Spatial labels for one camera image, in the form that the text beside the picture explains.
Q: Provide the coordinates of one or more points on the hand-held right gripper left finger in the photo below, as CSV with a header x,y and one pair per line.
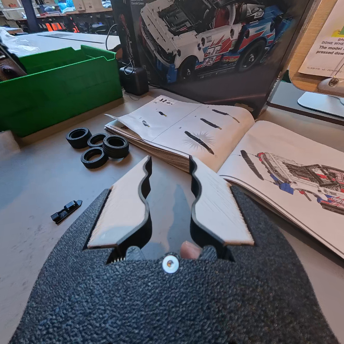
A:
x,y
118,215

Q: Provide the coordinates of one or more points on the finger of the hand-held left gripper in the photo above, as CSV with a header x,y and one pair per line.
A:
x,y
12,58

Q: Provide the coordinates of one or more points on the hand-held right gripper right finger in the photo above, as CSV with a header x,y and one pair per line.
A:
x,y
220,212

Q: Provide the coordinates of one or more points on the black brick piece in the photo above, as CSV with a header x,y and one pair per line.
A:
x,y
64,212

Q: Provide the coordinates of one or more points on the green plastic bin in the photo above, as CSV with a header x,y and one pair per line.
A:
x,y
67,88

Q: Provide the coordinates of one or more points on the black rubber tyre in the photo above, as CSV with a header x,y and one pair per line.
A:
x,y
115,151
74,142
94,164
97,145

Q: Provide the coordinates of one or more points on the pale office desk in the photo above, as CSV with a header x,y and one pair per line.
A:
x,y
67,40

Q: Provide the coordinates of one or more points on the grey desk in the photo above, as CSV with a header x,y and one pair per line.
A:
x,y
40,174

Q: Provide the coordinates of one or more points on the person's right hand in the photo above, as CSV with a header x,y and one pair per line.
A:
x,y
190,250

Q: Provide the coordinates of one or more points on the clear plastic bag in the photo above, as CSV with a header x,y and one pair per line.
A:
x,y
10,37

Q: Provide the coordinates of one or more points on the wooden board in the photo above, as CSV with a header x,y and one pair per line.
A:
x,y
67,122

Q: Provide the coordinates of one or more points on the background storage shelving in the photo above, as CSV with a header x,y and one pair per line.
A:
x,y
80,8

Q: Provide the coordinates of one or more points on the building instruction booklet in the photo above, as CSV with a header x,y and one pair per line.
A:
x,y
188,126

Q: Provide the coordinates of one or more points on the black power adapter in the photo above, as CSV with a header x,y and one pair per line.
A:
x,y
134,83

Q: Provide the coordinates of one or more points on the black toy car box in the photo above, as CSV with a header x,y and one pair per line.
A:
x,y
242,80

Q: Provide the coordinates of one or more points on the white stand base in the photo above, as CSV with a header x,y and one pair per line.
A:
x,y
317,104

